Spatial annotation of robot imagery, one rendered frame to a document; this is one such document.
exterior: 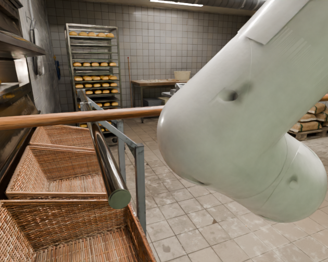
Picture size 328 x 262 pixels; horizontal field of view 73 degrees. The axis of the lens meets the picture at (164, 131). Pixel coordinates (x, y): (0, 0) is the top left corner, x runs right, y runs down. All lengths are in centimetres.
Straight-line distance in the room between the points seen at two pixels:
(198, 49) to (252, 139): 628
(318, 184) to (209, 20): 646
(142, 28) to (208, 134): 572
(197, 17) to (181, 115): 633
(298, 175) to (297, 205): 4
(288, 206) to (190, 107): 16
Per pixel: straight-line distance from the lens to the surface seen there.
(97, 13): 571
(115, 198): 31
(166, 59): 603
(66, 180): 163
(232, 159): 19
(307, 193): 29
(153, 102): 525
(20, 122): 62
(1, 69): 213
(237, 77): 18
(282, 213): 29
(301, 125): 459
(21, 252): 104
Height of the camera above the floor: 133
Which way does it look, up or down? 17 degrees down
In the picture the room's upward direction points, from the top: straight up
